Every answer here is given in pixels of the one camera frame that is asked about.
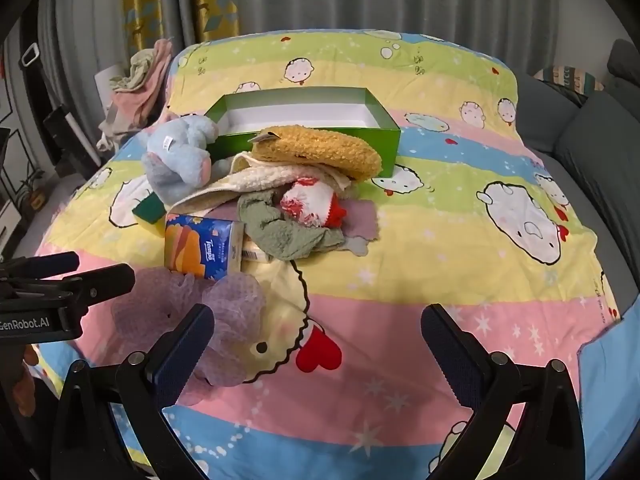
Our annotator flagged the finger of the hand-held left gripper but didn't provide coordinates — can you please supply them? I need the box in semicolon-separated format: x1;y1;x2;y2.
0;252;80;281
55;264;136;311

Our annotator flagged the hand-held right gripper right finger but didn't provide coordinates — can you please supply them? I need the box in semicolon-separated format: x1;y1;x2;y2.
421;303;586;480

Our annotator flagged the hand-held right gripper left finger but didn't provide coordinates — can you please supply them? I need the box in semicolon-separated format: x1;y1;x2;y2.
50;304;216;480

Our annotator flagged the purple fluffy cloth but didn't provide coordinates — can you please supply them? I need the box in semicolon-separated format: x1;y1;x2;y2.
111;267;267;407

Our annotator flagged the green scouring sponge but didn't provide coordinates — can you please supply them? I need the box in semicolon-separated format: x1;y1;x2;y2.
132;195;173;236

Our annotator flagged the blue and orange tissue pack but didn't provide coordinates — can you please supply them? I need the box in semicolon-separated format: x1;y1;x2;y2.
164;213;246;278

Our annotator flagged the blue plush elephant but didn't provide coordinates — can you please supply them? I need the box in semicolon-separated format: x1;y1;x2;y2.
141;115;228;200

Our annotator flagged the grey-green fuzzy cloth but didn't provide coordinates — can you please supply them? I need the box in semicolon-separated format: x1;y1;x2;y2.
236;190;346;262

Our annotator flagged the purple knitted cloth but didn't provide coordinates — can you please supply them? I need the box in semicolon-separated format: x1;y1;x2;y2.
340;199;382;257

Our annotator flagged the cream fleece cloth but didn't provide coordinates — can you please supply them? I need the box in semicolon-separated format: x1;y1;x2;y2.
170;152;356;216

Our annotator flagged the red and white sock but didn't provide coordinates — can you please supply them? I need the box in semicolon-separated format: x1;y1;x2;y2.
280;177;347;228

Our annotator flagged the green cardboard box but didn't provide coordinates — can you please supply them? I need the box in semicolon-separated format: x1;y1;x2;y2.
202;86;402;179

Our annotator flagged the yellow plush toy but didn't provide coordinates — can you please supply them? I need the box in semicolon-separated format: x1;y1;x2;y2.
250;126;383;182

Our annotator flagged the person's left hand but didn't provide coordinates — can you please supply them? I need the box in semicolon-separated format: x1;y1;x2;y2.
10;345;40;417

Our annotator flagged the printed cartoon blanket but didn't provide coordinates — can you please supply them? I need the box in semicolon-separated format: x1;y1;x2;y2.
32;30;640;480

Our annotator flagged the small white tissue pack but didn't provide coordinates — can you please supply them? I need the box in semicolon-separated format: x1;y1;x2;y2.
241;240;275;264

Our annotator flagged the dark side furniture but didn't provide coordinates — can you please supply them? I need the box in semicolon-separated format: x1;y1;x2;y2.
0;40;101;256

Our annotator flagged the pile of pink clothes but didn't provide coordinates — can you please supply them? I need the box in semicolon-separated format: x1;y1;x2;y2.
96;38;173;153

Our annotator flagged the grey sofa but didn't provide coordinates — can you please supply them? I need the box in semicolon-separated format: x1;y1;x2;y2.
515;37;640;291

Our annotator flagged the striped pillow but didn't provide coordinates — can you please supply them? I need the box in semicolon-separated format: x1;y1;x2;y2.
532;63;606;93

